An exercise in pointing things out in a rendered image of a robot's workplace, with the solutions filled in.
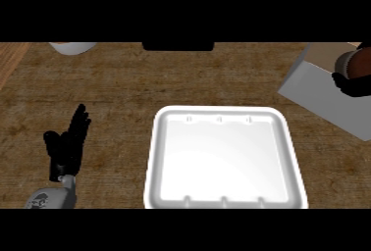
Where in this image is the brown cupcake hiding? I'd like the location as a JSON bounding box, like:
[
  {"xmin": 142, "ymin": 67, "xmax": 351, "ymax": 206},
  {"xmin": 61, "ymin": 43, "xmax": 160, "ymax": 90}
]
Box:
[{"xmin": 335, "ymin": 46, "xmax": 371, "ymax": 80}]

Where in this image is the white tray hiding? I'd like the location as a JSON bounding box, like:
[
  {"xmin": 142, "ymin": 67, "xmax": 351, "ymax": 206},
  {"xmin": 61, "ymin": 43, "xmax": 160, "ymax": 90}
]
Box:
[{"xmin": 142, "ymin": 105, "xmax": 311, "ymax": 210}]

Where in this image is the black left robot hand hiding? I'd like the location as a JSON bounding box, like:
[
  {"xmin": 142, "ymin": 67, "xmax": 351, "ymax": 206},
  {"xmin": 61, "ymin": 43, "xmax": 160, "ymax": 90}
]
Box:
[{"xmin": 42, "ymin": 103, "xmax": 94, "ymax": 183}]

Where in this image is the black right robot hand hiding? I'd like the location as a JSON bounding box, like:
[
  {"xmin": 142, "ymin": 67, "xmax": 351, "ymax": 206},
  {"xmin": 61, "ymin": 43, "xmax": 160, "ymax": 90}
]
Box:
[{"xmin": 332, "ymin": 72, "xmax": 371, "ymax": 98}]

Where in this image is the black appliance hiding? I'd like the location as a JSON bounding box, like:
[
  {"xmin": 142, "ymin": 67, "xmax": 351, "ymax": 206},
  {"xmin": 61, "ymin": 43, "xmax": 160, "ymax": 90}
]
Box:
[{"xmin": 142, "ymin": 42, "xmax": 216, "ymax": 52}]

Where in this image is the grey cardboard box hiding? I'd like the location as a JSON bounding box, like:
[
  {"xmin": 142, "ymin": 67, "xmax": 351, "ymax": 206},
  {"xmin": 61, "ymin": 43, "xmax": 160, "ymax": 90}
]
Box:
[{"xmin": 277, "ymin": 42, "xmax": 371, "ymax": 142}]

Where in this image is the white round container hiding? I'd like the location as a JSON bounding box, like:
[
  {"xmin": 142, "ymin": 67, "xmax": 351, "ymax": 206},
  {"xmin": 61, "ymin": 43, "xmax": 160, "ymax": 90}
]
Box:
[{"xmin": 48, "ymin": 42, "xmax": 100, "ymax": 56}]

